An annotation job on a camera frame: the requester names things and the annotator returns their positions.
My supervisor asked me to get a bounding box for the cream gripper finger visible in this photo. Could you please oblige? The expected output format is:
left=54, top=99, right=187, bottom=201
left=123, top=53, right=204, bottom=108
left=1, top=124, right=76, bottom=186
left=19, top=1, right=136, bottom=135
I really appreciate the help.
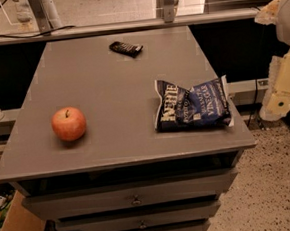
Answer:
left=259, top=49, right=290, bottom=122

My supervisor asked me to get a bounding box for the red apple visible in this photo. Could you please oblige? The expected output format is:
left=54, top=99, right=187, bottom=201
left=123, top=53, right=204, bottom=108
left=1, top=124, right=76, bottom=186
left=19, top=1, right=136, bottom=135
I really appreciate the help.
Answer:
left=51, top=106, right=87, bottom=142

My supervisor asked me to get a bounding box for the grey metal railing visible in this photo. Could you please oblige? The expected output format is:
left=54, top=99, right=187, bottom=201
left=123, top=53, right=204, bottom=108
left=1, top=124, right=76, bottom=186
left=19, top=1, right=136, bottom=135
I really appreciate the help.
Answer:
left=0, top=0, right=259, bottom=45

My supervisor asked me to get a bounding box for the blue kettle chips bag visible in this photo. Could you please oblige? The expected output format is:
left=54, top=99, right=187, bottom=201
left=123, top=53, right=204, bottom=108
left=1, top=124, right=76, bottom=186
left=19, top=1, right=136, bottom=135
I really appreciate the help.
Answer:
left=155, top=76, right=234, bottom=132

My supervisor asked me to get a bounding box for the middle drawer knob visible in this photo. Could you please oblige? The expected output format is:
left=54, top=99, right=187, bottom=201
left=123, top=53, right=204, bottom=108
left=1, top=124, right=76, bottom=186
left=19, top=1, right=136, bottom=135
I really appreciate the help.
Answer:
left=139, top=221, right=148, bottom=229

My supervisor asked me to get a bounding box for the black rxbar chocolate bar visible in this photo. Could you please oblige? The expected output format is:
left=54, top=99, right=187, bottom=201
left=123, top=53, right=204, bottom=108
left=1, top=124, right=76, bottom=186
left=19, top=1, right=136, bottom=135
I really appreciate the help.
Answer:
left=109, top=41, right=143, bottom=58

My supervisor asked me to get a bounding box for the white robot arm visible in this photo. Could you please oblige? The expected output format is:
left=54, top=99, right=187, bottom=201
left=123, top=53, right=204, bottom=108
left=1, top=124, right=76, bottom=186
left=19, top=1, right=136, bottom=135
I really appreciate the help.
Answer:
left=255, top=0, right=290, bottom=122

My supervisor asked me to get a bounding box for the drawer knob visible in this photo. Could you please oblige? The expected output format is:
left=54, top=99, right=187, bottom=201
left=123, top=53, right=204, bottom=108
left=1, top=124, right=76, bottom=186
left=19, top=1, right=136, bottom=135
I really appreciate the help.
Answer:
left=139, top=221, right=148, bottom=229
left=132, top=195, right=142, bottom=207

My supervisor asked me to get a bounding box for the top drawer knob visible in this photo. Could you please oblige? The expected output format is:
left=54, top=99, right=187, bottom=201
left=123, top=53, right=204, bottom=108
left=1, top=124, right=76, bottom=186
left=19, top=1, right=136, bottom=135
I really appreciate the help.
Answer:
left=132, top=195, right=142, bottom=207

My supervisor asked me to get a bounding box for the black cable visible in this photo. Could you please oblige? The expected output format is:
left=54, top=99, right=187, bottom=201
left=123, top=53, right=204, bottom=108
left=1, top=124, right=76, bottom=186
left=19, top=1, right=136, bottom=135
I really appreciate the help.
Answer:
left=0, top=24, right=76, bottom=41

